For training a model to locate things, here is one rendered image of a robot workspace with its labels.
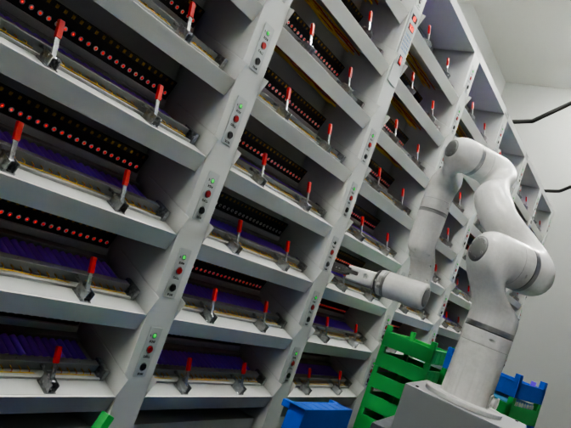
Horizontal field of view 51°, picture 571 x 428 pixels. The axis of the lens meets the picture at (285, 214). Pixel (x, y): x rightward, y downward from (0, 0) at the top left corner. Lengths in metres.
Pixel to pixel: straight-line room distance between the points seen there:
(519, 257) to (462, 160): 0.38
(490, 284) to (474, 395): 0.27
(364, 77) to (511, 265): 0.94
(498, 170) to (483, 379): 0.62
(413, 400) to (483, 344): 0.22
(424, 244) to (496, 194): 0.31
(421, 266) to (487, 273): 0.50
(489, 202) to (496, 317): 0.33
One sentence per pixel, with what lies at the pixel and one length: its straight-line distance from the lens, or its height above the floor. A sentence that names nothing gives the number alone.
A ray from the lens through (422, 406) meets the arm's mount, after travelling 1.48.
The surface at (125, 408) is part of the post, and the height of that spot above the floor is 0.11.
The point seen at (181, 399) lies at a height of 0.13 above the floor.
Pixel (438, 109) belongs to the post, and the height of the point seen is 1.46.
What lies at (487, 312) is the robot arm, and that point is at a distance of 1.53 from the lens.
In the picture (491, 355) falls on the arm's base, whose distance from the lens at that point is 1.53.
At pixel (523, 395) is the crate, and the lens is 2.27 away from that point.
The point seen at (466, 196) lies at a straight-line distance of 3.38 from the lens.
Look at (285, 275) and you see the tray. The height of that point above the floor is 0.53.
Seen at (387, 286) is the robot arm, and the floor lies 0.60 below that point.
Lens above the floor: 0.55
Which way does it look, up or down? 5 degrees up
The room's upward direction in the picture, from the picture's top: 20 degrees clockwise
